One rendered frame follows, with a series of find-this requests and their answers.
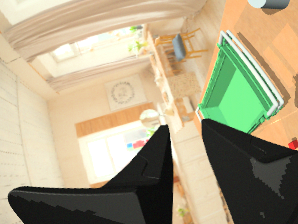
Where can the grey cylinder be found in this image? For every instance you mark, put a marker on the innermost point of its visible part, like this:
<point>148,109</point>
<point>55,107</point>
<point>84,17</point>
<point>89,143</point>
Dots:
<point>277,4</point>

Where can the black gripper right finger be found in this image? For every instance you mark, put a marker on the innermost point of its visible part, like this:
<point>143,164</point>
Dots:
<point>258,179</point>

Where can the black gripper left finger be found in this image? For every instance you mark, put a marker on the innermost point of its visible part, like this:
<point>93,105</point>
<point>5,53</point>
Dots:
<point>142,193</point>

